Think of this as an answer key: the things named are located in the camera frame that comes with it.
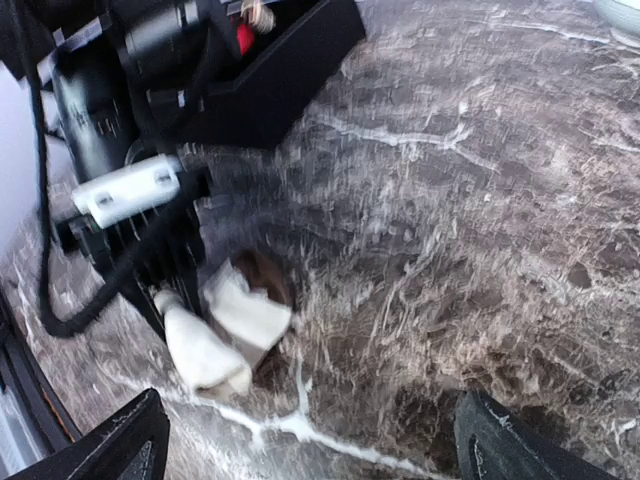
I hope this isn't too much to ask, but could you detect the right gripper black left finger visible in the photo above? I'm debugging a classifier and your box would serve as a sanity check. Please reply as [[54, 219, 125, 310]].
[[12, 388, 170, 480]]

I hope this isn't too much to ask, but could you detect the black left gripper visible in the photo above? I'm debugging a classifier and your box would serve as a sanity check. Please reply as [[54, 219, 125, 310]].
[[57, 167, 211, 340]]

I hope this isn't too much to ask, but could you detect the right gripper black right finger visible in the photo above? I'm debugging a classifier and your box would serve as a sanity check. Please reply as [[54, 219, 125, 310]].
[[454, 390, 612, 480]]

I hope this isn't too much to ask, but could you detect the white brown striped sock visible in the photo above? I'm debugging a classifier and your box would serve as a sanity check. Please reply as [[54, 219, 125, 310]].
[[154, 250, 293, 398]]

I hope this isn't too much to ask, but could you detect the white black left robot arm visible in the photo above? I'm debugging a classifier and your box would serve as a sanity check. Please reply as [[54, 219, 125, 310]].
[[1, 1, 256, 338]]

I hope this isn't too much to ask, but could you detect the black glass-lid sock box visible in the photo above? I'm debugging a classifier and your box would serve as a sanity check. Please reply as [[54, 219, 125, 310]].
[[167, 1, 366, 149]]

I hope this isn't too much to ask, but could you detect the pale green ceramic bowl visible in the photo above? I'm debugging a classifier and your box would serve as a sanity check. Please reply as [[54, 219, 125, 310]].
[[593, 0, 640, 48]]

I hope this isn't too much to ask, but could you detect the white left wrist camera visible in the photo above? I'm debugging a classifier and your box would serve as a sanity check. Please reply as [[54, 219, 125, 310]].
[[72, 154, 183, 229]]

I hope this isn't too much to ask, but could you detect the black table edge rail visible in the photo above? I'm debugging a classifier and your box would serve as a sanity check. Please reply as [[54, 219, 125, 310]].
[[1, 292, 82, 454]]

